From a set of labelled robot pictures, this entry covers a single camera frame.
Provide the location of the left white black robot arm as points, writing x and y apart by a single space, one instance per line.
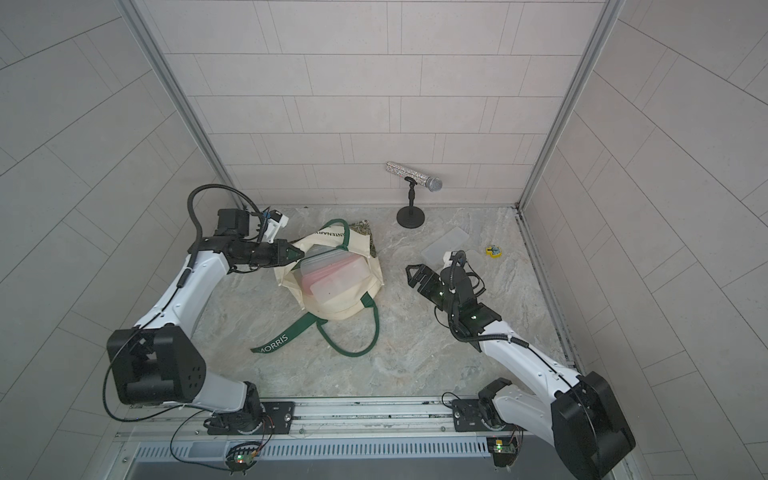
156 363

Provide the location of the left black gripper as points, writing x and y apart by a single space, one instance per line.
280 252

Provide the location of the clear translucent pencil case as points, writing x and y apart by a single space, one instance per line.
437 253

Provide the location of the left green circuit board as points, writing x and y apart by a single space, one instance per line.
241 457

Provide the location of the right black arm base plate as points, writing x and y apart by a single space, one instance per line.
475 415

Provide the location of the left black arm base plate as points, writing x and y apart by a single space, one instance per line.
269 418

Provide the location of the right green circuit board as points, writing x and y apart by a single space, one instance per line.
504 451

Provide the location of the cream canvas tote bag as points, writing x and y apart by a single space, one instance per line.
336 234

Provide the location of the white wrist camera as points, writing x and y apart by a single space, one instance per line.
274 221
450 258

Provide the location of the aluminium mounting rail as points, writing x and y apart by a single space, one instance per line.
372 414

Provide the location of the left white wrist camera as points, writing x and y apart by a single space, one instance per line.
274 221

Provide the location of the silver glitter microphone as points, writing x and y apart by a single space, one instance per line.
431 183

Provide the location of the green circuit board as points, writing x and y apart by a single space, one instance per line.
504 451
241 457

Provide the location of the black microphone stand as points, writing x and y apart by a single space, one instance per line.
410 216

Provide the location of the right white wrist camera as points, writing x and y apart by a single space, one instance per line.
450 258

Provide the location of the pink translucent pencil case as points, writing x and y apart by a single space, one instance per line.
328 275

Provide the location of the small yellow toy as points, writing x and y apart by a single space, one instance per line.
493 251

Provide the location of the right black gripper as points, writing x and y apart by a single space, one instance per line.
428 286

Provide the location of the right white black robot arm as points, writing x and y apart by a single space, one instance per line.
543 377

